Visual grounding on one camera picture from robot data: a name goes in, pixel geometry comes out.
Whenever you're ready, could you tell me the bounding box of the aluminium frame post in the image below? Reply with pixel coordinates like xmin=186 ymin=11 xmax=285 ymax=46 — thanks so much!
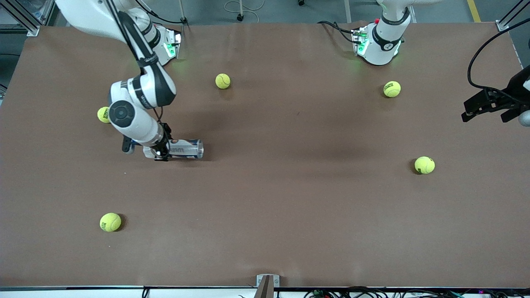
xmin=0 ymin=0 xmax=56 ymax=37
xmin=496 ymin=0 xmax=530 ymax=32

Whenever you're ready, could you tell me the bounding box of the black left base cable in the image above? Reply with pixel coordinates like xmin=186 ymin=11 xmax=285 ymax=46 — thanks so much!
xmin=318 ymin=20 xmax=365 ymax=45

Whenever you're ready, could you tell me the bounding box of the clear plastic tennis can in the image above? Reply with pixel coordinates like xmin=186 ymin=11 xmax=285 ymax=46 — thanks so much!
xmin=143 ymin=139 xmax=204 ymax=160

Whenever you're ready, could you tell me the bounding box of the white table edge rail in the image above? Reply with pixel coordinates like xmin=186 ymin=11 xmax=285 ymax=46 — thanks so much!
xmin=0 ymin=286 xmax=530 ymax=298

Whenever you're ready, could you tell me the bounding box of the brown camera post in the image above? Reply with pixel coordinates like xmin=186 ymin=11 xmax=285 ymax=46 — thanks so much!
xmin=254 ymin=275 xmax=275 ymax=298

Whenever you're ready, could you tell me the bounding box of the white floor cable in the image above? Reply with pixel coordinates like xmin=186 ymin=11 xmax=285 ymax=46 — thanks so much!
xmin=224 ymin=0 xmax=265 ymax=12

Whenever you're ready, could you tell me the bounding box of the black base cable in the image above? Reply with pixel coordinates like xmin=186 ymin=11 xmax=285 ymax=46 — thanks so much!
xmin=318 ymin=20 xmax=365 ymax=45
xmin=137 ymin=0 xmax=189 ymax=26

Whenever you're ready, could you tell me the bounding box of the yellow floor tape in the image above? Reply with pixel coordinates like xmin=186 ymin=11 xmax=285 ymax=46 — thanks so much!
xmin=467 ymin=0 xmax=482 ymax=23

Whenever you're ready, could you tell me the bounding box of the grey metal bracket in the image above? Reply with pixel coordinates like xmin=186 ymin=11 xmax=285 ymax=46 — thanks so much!
xmin=256 ymin=274 xmax=280 ymax=288

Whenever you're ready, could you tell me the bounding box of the black cable bundle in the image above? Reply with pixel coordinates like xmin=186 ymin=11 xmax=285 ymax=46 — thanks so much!
xmin=304 ymin=286 xmax=530 ymax=298

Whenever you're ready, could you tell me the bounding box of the black right base cable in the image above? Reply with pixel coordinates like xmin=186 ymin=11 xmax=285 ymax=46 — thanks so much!
xmin=137 ymin=0 xmax=189 ymax=26

